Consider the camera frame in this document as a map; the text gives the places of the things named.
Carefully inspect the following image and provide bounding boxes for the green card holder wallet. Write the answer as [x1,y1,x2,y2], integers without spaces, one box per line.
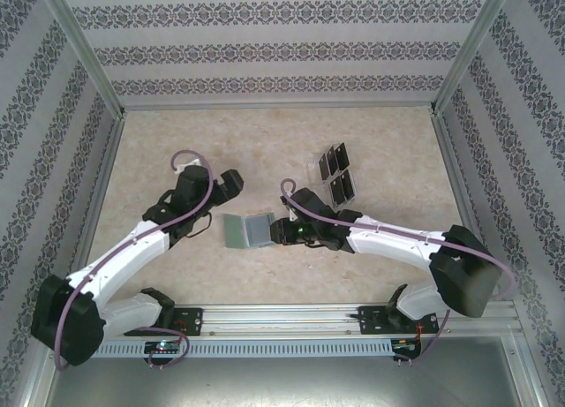
[222,211,278,251]

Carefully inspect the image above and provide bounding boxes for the clear acrylic card rack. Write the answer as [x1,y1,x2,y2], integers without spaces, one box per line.
[304,142,358,210]

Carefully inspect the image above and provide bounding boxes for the grey metal sheet tray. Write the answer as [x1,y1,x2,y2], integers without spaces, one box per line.
[26,335,546,407]

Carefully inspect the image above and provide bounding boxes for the small controller circuit board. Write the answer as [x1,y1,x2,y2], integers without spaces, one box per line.
[143,339,182,356]
[391,337,424,360]

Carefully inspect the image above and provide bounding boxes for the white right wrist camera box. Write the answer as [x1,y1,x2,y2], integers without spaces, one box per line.
[280,193,300,222]

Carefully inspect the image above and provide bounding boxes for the long aluminium base rail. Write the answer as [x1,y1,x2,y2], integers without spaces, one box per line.
[103,301,524,337]

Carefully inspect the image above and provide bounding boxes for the purple cable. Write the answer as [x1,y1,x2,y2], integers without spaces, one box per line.
[55,149,217,373]
[280,178,517,366]

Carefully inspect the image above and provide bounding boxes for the aluminium side rail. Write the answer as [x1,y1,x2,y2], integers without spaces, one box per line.
[68,113,129,283]
[430,110,502,302]

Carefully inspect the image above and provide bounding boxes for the white slotted cable duct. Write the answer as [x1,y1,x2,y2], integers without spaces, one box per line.
[99,338,395,359]

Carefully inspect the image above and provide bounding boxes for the aluminium frame post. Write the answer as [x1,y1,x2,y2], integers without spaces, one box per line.
[37,0,127,119]
[430,0,517,117]

